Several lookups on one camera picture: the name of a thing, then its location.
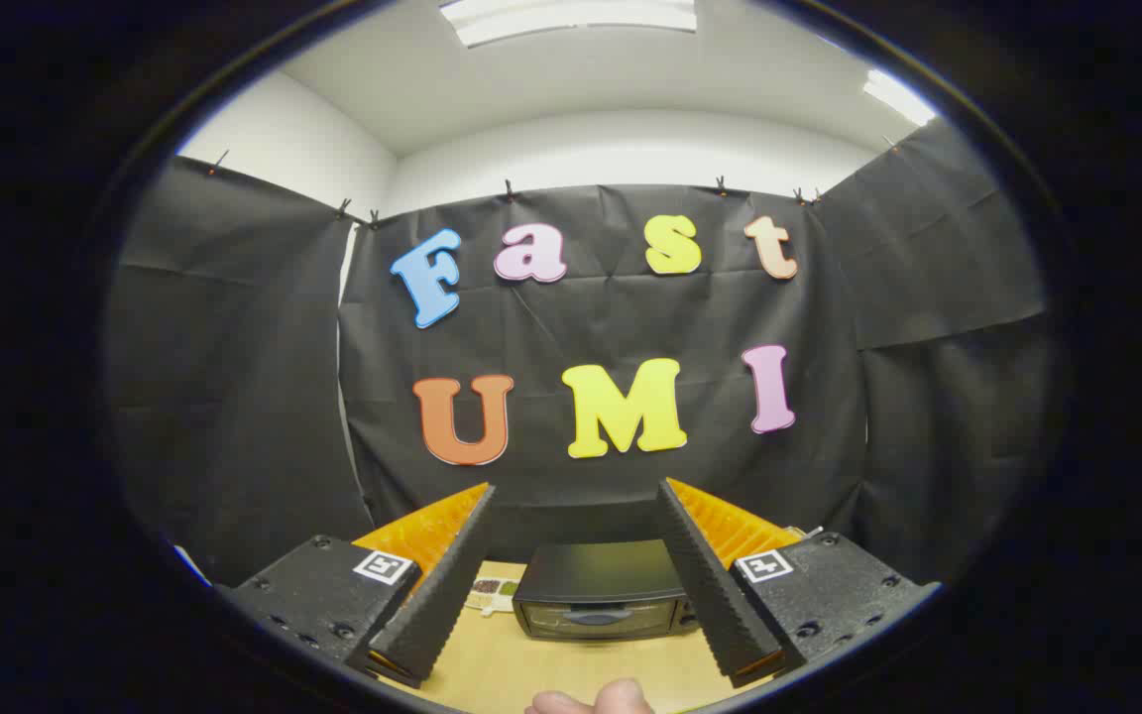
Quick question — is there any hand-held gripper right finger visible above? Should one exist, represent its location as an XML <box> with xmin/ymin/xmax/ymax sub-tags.
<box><xmin>655</xmin><ymin>477</ymin><xmax>941</xmax><ymax>690</ymax></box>

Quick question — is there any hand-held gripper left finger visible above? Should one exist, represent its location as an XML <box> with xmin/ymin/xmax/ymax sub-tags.
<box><xmin>219</xmin><ymin>483</ymin><xmax>498</xmax><ymax>690</ymax></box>

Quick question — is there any black toaster oven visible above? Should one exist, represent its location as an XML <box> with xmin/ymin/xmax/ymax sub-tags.
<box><xmin>512</xmin><ymin>540</ymin><xmax>701</xmax><ymax>643</ymax></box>

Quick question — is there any black backdrop cloth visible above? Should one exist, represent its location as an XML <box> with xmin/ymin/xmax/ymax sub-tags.
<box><xmin>105</xmin><ymin>119</ymin><xmax>1058</xmax><ymax>586</ymax></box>

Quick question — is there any small ceiling light panel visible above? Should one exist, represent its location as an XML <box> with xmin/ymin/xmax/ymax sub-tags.
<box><xmin>863</xmin><ymin>69</ymin><xmax>939</xmax><ymax>127</ymax></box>

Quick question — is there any long ceiling light panel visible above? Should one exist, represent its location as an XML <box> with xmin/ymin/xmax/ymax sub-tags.
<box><xmin>437</xmin><ymin>0</ymin><xmax>699</xmax><ymax>49</ymax></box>

